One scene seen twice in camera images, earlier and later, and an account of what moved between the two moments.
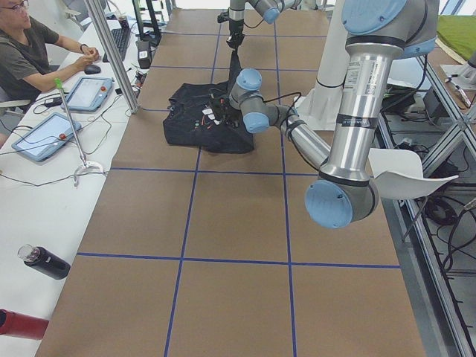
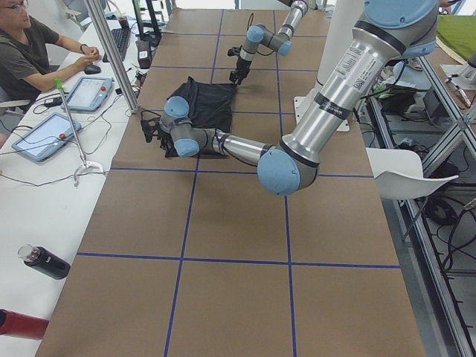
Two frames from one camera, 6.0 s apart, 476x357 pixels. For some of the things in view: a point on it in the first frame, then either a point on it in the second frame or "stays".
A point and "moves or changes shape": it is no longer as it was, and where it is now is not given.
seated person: [32, 56] stays
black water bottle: [44, 261] stays
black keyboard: [122, 37] stays
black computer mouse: [91, 69] stays
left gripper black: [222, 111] -> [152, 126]
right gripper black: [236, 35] -> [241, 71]
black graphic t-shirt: [184, 124] moves or changes shape
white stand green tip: [82, 157] stays
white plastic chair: [398, 174] stays
